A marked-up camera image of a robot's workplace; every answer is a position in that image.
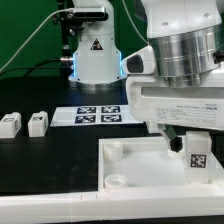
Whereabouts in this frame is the grey cable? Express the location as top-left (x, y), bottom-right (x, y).
top-left (0, 8), bottom-right (75, 73)
top-left (120, 0), bottom-right (149, 45)

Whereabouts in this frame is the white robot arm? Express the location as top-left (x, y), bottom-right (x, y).
top-left (72, 0), bottom-right (224, 145)

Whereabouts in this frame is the grey cable left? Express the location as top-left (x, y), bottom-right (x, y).
top-left (0, 8), bottom-right (75, 73)

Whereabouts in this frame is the grey cable right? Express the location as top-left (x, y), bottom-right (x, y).
top-left (120, 0), bottom-right (149, 45)

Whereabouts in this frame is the black cable left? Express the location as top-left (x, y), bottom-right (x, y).
top-left (0, 58), bottom-right (73, 78)

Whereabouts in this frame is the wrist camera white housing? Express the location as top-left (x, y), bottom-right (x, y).
top-left (122, 45), bottom-right (156, 75)

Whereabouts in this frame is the white square table top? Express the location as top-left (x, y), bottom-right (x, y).
top-left (98, 135), bottom-right (224, 191)

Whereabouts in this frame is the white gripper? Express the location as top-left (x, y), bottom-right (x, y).
top-left (126, 75), bottom-right (224, 151)

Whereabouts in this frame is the sheet with four tags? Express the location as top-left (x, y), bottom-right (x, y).
top-left (51, 105), bottom-right (138, 127)

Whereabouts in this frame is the black camera stand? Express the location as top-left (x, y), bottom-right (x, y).
top-left (52, 0), bottom-right (84, 78)

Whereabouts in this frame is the white L-shaped obstacle fence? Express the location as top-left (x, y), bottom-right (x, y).
top-left (0, 185), bottom-right (224, 224)

